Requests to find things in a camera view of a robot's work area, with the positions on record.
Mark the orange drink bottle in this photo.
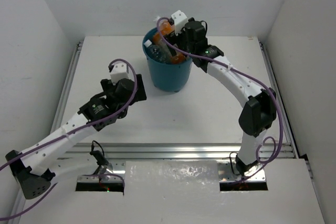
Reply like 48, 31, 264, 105
153, 32, 186, 65
158, 19, 174, 36

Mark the clear bottle white cap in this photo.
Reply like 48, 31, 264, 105
143, 39, 164, 62

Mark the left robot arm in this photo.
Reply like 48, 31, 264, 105
5, 74, 147, 200

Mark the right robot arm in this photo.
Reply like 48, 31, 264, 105
164, 15, 276, 175

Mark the teal plastic bin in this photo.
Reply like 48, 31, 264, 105
142, 28, 192, 92

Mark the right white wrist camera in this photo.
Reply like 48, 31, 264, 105
171, 10, 188, 35

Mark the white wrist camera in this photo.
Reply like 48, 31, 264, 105
171, 10, 188, 35
109, 62, 129, 84

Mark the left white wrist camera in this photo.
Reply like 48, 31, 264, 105
109, 62, 129, 84

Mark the aluminium front rail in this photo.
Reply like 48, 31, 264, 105
25, 142, 297, 183

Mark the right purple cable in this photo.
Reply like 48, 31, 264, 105
156, 17, 284, 164

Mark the purple cable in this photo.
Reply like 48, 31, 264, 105
156, 17, 284, 164
0, 58, 139, 221

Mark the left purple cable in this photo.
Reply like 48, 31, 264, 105
0, 58, 139, 221

